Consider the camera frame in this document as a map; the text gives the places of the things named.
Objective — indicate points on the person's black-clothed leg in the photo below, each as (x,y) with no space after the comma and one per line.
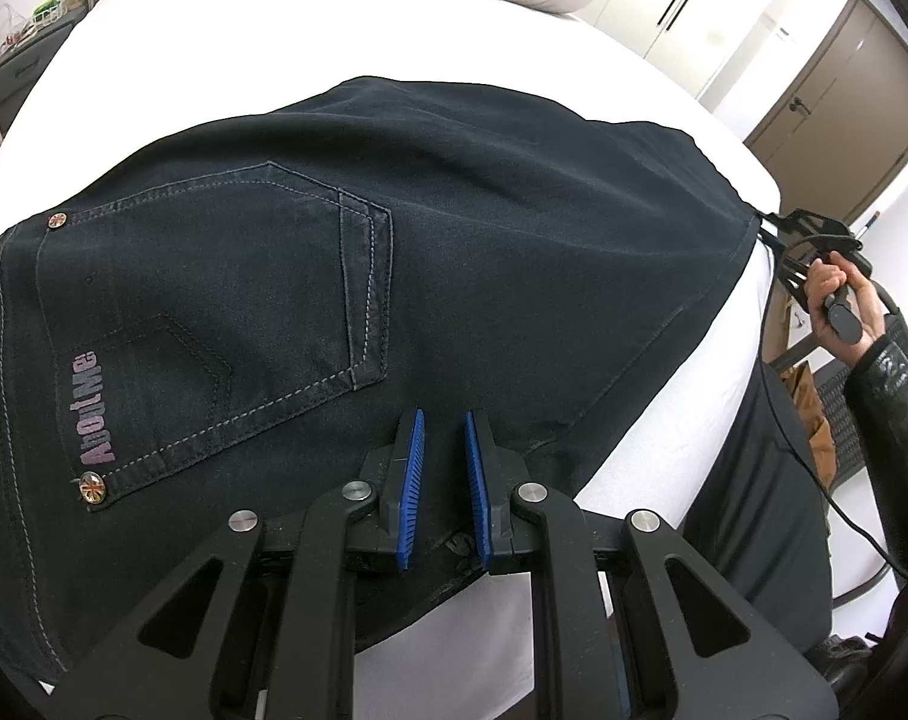
(761,525)

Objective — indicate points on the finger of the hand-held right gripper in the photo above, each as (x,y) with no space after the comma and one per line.
(780,221)
(793,277)

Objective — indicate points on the brown door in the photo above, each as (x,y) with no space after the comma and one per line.
(851,105)

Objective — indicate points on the white bed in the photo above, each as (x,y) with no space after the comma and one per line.
(199,45)

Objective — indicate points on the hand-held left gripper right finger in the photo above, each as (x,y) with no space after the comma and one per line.
(475,491)

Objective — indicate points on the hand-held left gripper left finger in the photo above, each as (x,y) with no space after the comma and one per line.
(411,491)

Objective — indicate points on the brown paper bag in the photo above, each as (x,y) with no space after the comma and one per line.
(810,412)

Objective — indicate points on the person's black shoe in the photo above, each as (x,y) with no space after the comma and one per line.
(844,664)

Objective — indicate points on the person's right forearm black sleeve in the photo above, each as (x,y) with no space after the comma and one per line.
(900,420)

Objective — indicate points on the dark navy denim pants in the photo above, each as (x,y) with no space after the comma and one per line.
(289,255)

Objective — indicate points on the person's right hand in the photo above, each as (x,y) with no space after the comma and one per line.
(829,281)

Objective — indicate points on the dark grey cabinet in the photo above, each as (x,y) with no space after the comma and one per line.
(26,75)

